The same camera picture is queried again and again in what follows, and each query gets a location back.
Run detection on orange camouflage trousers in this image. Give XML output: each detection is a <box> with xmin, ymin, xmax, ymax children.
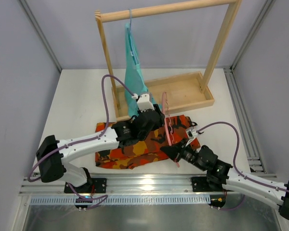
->
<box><xmin>95</xmin><ymin>115</ymin><xmax>197</xmax><ymax>169</ymax></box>

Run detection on pink plastic hanger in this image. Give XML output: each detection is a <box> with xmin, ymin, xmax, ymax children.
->
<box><xmin>160</xmin><ymin>91</ymin><xmax>181</xmax><ymax>168</ymax></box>

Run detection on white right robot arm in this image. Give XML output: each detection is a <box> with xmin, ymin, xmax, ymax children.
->
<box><xmin>160</xmin><ymin>143</ymin><xmax>289</xmax><ymax>220</ymax></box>

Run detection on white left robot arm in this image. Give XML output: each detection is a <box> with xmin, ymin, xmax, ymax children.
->
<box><xmin>36</xmin><ymin>104</ymin><xmax>165</xmax><ymax>187</ymax></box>

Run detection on right controller board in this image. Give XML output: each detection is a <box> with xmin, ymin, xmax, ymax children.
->
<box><xmin>208</xmin><ymin>197</ymin><xmax>226</xmax><ymax>209</ymax></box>

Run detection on controller board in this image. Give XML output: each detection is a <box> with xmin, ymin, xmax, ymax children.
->
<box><xmin>208</xmin><ymin>197</ymin><xmax>226</xmax><ymax>209</ymax></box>
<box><xmin>74</xmin><ymin>196</ymin><xmax>92</xmax><ymax>210</ymax></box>

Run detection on teal t-shirt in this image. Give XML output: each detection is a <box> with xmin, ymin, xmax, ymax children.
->
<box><xmin>124</xmin><ymin>22</ymin><xmax>157</xmax><ymax>117</ymax></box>

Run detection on wooden clothes rack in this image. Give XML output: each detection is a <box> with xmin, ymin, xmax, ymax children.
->
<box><xmin>95</xmin><ymin>0</ymin><xmax>241</xmax><ymax>114</ymax></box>

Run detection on left controller board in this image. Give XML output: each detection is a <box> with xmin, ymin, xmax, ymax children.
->
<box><xmin>74</xmin><ymin>196</ymin><xmax>92</xmax><ymax>210</ymax></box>

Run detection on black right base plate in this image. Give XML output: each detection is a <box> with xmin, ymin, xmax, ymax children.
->
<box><xmin>191</xmin><ymin>177</ymin><xmax>227</xmax><ymax>193</ymax></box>

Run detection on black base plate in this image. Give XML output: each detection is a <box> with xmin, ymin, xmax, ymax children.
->
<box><xmin>191</xmin><ymin>177</ymin><xmax>227</xmax><ymax>193</ymax></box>
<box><xmin>74</xmin><ymin>178</ymin><xmax>107</xmax><ymax>194</ymax></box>

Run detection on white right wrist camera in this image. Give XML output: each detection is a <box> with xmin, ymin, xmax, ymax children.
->
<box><xmin>185</xmin><ymin>127</ymin><xmax>199</xmax><ymax>146</ymax></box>

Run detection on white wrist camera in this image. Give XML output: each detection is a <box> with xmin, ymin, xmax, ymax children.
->
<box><xmin>131</xmin><ymin>92</ymin><xmax>154</xmax><ymax>113</ymax></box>
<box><xmin>185</xmin><ymin>127</ymin><xmax>199</xmax><ymax>146</ymax></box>

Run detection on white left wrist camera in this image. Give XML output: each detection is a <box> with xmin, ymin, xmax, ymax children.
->
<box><xmin>131</xmin><ymin>92</ymin><xmax>154</xmax><ymax>113</ymax></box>

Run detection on aluminium right side rail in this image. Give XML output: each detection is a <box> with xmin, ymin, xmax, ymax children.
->
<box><xmin>223</xmin><ymin>68</ymin><xmax>267</xmax><ymax>175</ymax></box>

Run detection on aluminium rail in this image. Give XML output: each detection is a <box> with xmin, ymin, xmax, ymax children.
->
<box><xmin>223</xmin><ymin>68</ymin><xmax>267</xmax><ymax>175</ymax></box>
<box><xmin>19</xmin><ymin>172</ymin><xmax>283</xmax><ymax>197</ymax></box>

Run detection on slotted cable duct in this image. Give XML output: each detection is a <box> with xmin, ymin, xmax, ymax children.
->
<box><xmin>29</xmin><ymin>194</ymin><xmax>210</xmax><ymax>205</ymax></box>

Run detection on aluminium front rail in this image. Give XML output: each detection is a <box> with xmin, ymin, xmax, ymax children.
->
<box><xmin>19</xmin><ymin>172</ymin><xmax>283</xmax><ymax>197</ymax></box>

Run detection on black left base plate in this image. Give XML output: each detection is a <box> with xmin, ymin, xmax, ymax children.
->
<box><xmin>74</xmin><ymin>178</ymin><xmax>107</xmax><ymax>194</ymax></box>

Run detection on blue wire hanger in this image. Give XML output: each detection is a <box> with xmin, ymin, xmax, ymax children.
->
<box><xmin>127</xmin><ymin>9</ymin><xmax>140</xmax><ymax>65</ymax></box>

